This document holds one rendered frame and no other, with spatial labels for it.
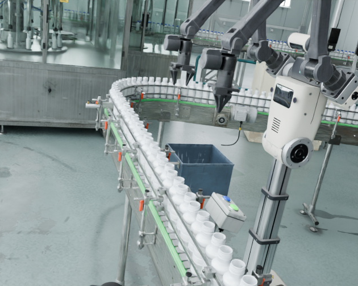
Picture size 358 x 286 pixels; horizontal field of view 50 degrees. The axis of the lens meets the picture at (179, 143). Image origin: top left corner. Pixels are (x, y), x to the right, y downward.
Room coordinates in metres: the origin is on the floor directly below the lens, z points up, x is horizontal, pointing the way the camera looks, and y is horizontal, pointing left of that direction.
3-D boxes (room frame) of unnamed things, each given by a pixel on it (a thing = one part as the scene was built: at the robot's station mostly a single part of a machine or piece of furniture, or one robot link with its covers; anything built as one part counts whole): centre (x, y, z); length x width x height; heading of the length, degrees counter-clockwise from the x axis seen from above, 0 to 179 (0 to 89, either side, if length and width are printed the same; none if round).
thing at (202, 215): (1.03, -0.11, 1.08); 0.06 x 0.06 x 0.17
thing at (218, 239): (0.92, -0.15, 1.08); 0.06 x 0.06 x 0.17
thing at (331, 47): (7.35, -2.46, 1.55); 0.17 x 0.15 x 0.42; 93
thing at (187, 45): (1.79, 0.04, 1.57); 0.07 x 0.06 x 0.07; 112
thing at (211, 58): (1.36, -0.09, 1.61); 0.12 x 0.09 x 0.12; 112
